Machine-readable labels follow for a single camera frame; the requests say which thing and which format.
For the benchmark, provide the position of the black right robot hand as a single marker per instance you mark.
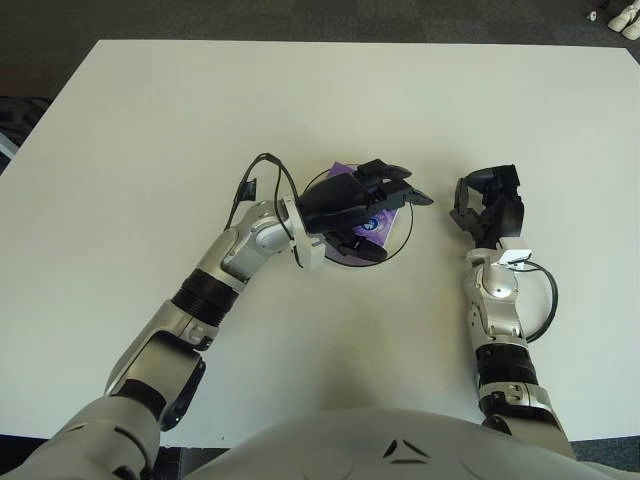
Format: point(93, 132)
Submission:
point(505, 215)

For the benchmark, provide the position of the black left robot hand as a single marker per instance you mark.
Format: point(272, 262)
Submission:
point(335, 205)

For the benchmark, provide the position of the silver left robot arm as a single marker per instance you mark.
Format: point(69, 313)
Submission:
point(240, 245)

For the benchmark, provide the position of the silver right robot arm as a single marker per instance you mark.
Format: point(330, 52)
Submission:
point(495, 290)

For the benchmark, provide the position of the white plate with black rim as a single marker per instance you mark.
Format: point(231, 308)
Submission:
point(400, 237)

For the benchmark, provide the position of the white robot foot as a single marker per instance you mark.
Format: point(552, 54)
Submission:
point(632, 30)
point(620, 19)

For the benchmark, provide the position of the grey robot torso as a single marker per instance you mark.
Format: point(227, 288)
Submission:
point(400, 450)

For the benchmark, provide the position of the dark bag on floor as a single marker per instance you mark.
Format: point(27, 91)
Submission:
point(22, 112)

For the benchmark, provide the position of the light grey furniture edge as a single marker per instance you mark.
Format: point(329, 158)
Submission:
point(7, 146)

